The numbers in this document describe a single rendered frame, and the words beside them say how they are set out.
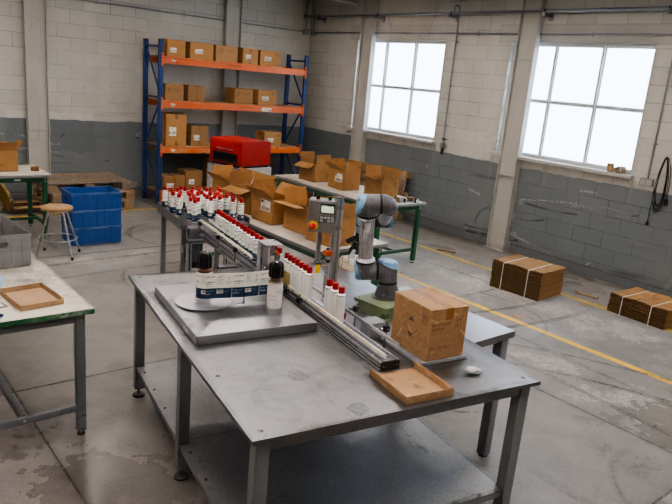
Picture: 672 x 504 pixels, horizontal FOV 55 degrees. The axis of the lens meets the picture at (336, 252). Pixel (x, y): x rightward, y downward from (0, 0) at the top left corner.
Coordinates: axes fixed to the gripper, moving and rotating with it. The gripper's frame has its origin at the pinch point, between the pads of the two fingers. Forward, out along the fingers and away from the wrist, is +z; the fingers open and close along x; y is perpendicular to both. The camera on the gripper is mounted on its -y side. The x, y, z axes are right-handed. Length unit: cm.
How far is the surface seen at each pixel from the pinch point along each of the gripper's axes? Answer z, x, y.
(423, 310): -11, -49, 107
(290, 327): 13, -86, 49
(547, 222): 48, 490, -165
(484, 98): -102, 491, -301
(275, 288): -4, -86, 33
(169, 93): -62, 174, -653
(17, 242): 6, -175, -130
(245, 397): 16, -143, 97
